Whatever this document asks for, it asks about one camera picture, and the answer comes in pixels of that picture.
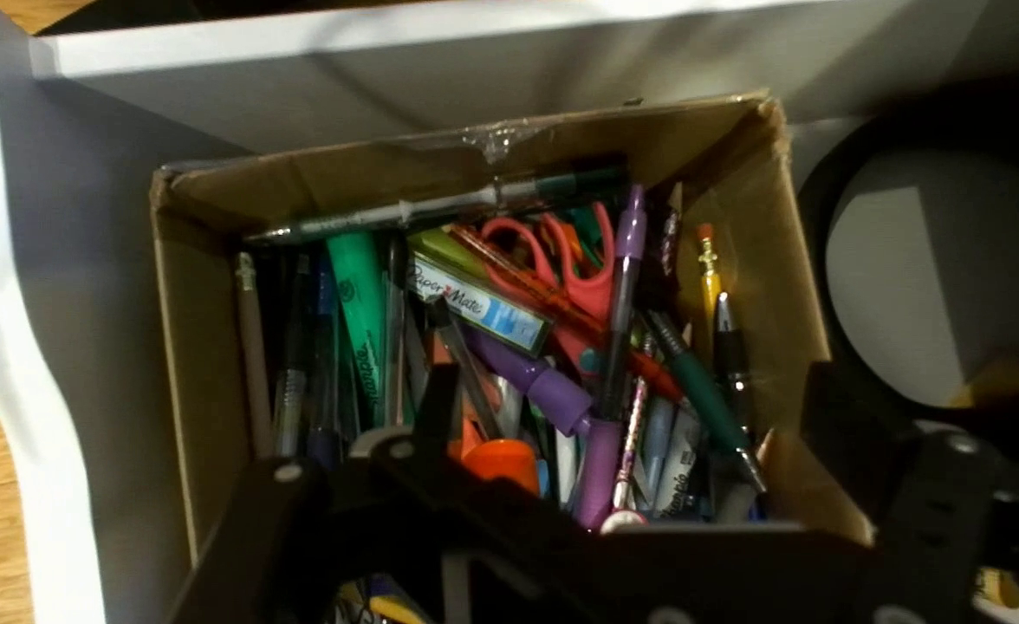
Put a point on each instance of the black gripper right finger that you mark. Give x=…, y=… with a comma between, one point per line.
x=940, y=489

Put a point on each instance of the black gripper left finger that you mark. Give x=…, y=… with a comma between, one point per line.
x=462, y=551

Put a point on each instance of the green marker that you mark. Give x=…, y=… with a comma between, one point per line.
x=357, y=285

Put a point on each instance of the open white drawer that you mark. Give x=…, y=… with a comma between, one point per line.
x=84, y=118

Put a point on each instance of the purple pen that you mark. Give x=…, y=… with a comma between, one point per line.
x=623, y=306

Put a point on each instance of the purple marker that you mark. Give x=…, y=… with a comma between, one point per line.
x=558, y=399

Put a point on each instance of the orange scissors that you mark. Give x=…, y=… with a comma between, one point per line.
x=558, y=265

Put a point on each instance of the green ballpoint pen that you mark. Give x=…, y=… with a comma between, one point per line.
x=704, y=396

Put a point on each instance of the cardboard box of pens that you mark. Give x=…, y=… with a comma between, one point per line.
x=247, y=322

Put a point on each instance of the grey long pen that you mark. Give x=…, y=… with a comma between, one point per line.
x=412, y=211

